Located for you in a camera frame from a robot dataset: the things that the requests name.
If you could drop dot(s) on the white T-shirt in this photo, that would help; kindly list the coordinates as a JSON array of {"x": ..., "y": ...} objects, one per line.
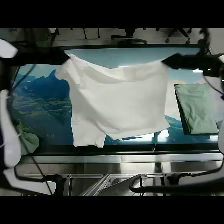
[{"x": 120, "y": 100}]

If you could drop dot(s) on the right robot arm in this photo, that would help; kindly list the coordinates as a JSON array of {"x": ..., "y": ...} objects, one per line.
[{"x": 193, "y": 62}]

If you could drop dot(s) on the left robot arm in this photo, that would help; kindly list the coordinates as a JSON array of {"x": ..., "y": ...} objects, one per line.
[{"x": 36, "y": 55}]

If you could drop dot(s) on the green folded garment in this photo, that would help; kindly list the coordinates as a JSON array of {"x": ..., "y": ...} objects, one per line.
[{"x": 196, "y": 108}]

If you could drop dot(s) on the green bunched garment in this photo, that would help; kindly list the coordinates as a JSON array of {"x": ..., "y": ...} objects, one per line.
[{"x": 29, "y": 140}]

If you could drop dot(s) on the silver frame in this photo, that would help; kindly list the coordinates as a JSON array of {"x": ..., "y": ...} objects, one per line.
[{"x": 113, "y": 166}]

